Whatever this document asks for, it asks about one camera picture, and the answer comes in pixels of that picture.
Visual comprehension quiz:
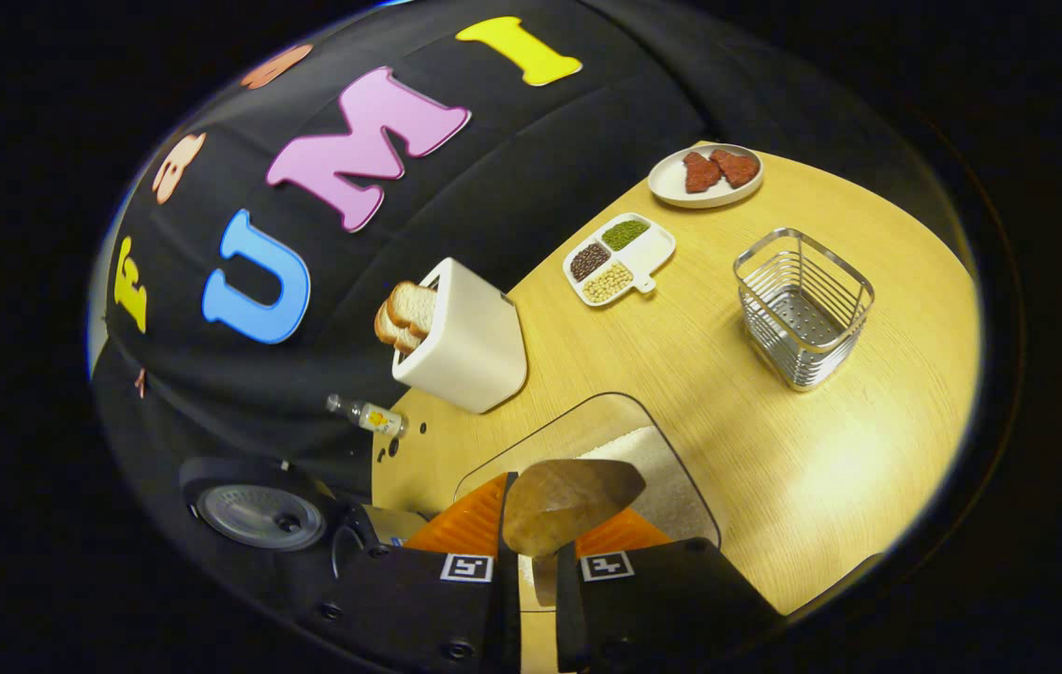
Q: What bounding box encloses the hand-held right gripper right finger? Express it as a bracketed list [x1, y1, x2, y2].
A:
[554, 505, 785, 674]

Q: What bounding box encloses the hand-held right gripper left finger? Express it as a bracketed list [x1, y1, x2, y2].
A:
[311, 471, 523, 674]

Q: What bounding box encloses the clear rice box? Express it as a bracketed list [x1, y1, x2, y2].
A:
[453, 392, 721, 614]

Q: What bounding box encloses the wooden spoon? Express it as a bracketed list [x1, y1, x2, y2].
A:
[501, 459, 646, 605]

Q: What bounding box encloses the dark blue rice cooker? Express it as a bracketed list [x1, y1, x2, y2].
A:
[178, 456, 429, 581]

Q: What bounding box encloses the metal wire chopstick holder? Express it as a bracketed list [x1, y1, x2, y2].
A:
[733, 227, 876, 392]

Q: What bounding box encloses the small glass bottle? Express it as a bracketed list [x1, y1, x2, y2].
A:
[326, 394, 408, 439]

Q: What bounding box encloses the white toaster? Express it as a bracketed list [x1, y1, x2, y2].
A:
[391, 257, 528, 415]

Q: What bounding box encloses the bread slice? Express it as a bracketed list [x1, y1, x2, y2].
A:
[387, 281, 439, 338]
[374, 301, 424, 355]

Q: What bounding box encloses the white divided bean dish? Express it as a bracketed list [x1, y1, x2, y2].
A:
[563, 212, 677, 308]

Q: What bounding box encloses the white round plate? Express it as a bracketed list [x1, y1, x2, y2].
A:
[648, 143, 764, 209]

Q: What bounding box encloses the red meat slice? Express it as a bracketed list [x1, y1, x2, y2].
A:
[683, 152, 724, 195]
[711, 148, 761, 189]

